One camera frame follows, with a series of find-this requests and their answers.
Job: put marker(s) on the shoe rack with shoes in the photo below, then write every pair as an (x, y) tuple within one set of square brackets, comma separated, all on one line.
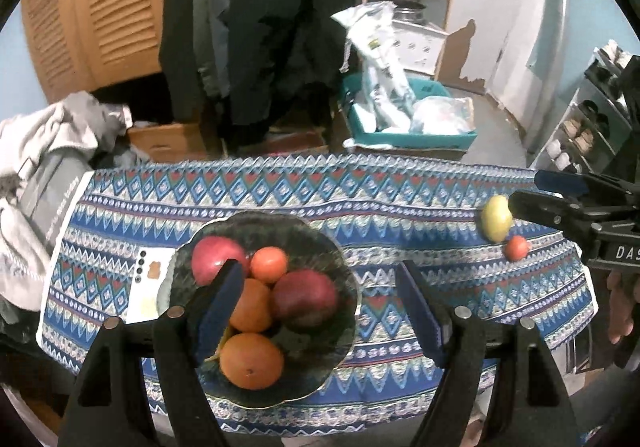
[(585, 127)]

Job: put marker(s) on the blue patterned tablecloth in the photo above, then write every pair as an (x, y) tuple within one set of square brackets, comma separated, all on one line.
[(350, 207)]

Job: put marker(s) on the metal pot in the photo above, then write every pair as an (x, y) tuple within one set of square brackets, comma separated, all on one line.
[(410, 12)]

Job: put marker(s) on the person's right hand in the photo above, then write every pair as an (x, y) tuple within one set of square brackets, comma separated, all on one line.
[(620, 307)]

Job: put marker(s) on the grey hanging jacket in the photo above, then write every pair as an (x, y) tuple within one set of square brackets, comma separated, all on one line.
[(212, 12)]

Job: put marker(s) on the black hanging jacket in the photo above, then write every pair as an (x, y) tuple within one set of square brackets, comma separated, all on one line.
[(177, 27)]

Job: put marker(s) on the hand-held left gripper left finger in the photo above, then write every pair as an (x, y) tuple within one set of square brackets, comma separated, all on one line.
[(220, 307)]

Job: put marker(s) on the cardboard box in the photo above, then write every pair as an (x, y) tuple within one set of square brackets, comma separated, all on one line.
[(170, 142)]

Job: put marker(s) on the grey printed garment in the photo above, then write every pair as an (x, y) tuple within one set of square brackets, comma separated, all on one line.
[(55, 187)]

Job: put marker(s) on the small tangerine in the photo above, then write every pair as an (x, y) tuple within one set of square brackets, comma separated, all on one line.
[(516, 248), (269, 265)]

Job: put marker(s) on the white drawer cabinet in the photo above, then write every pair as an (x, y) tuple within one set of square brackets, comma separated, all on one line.
[(420, 47)]

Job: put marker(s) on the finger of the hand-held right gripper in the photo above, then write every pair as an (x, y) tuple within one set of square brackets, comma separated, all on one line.
[(560, 181), (555, 212)]

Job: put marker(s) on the dark red apple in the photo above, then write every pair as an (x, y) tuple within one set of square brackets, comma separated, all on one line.
[(305, 299)]

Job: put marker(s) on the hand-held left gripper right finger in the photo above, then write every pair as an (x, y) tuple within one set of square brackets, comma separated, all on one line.
[(417, 312)]

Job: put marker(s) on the white printed plastic bag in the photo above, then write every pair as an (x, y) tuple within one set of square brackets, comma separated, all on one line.
[(380, 77)]

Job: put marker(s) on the clear plastic bag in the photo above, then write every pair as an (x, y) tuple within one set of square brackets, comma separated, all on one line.
[(442, 114)]

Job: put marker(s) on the dark glass scalloped bowl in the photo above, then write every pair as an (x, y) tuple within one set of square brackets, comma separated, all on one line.
[(312, 354)]

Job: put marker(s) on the large black hanging coat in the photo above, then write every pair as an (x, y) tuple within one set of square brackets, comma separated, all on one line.
[(290, 27)]

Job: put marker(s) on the white smartphone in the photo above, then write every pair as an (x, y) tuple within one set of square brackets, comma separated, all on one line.
[(145, 287)]

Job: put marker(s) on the pink red apple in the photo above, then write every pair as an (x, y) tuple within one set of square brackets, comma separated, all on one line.
[(215, 257)]

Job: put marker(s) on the large orange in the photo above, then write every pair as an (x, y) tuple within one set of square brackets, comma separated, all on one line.
[(252, 307), (250, 362)]

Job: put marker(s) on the yellow green lemon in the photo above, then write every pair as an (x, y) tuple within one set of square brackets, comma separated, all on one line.
[(496, 219)]

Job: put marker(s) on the teal plastic basket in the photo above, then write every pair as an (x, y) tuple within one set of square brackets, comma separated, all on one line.
[(430, 141)]

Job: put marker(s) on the wooden louvered wardrobe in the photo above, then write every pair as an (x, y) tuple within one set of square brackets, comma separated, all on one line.
[(110, 2)]

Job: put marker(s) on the light grey hoodie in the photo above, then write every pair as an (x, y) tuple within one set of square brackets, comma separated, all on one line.
[(45, 127)]

